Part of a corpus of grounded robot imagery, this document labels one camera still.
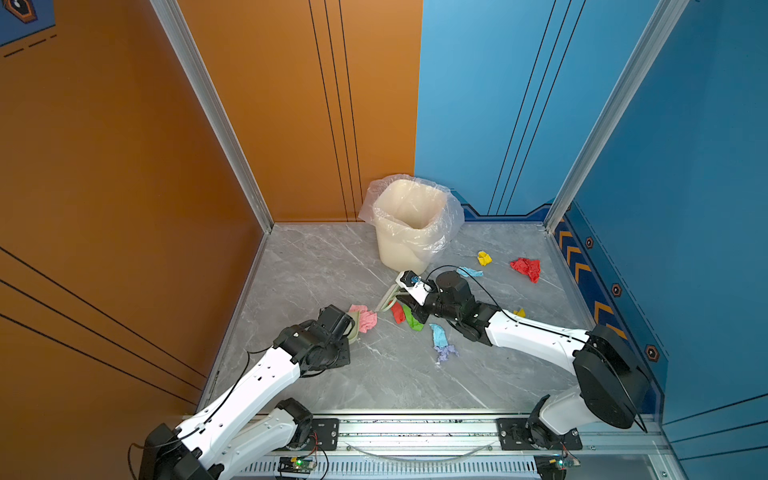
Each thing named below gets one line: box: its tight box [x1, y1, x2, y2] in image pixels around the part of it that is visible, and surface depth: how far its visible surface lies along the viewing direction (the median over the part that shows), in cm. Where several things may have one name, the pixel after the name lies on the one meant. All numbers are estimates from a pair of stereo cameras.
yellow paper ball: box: [477, 251, 493, 267], surface depth 110 cm
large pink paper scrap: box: [349, 304, 378, 334], surface depth 93 cm
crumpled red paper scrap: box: [510, 257, 541, 284], surface depth 107 cm
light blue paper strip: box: [429, 323, 449, 348], surface depth 91 cm
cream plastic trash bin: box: [374, 179, 448, 273], surface depth 91 cm
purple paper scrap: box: [434, 345, 459, 362], surface depth 87 cm
